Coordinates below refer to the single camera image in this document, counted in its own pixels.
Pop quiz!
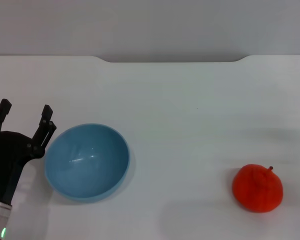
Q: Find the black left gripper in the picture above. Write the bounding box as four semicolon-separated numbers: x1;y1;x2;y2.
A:
0;98;58;206

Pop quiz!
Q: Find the blue ceramic bowl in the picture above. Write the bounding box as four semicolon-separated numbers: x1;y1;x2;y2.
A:
44;122;131;203

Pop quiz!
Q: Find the orange toy fruit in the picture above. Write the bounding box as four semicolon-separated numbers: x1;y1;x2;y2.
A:
231;163;284;214

